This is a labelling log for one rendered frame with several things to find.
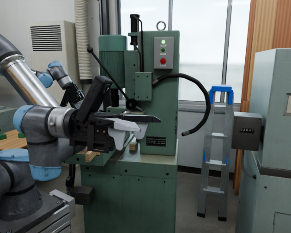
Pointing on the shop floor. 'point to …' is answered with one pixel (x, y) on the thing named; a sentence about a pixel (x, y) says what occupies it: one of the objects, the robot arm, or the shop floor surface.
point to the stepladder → (223, 191)
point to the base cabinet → (130, 204)
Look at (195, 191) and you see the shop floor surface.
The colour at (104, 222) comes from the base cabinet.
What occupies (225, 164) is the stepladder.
